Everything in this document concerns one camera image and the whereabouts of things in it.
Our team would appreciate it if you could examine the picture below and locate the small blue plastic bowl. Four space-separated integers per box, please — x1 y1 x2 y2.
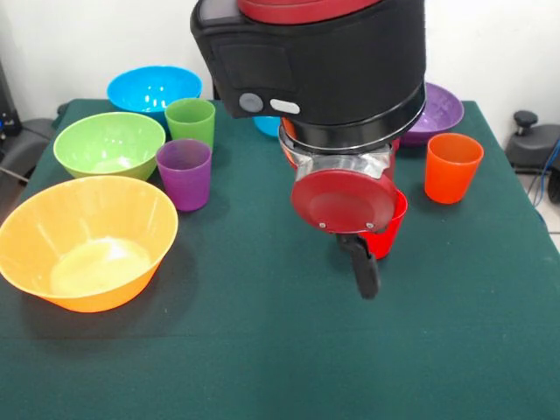
252 115 284 138

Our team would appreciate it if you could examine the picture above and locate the large blue plastic bowl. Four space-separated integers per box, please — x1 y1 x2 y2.
106 65 204 126

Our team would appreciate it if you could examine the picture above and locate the blue cable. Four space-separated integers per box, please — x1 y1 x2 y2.
528 139 560 207

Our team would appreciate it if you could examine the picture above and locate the orange plastic cup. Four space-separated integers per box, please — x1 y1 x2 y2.
423 133 486 206

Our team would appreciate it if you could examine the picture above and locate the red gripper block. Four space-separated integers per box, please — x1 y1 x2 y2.
281 117 401 301

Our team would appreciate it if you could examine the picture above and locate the green plastic bowl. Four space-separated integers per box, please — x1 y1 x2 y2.
52 111 167 182

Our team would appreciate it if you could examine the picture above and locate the grey pedestal foot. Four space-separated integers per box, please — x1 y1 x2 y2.
0 117 58 183
507 109 560 176

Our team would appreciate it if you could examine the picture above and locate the purple plastic bowl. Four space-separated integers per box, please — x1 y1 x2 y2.
399 81 466 148

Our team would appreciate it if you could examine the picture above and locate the smooth green plastic cup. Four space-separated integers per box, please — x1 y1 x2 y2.
164 97 217 152

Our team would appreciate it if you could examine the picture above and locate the black equipment box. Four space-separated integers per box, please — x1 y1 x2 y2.
0 59 23 141

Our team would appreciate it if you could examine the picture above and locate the orange plastic bowl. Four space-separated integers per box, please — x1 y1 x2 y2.
0 175 179 314

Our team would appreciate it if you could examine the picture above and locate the dark green tablecloth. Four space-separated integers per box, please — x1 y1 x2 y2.
0 98 560 420

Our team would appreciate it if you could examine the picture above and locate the red plastic cup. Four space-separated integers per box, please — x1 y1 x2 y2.
360 189 409 261

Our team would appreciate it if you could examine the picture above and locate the purple plastic cup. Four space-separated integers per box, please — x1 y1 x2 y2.
155 138 214 213

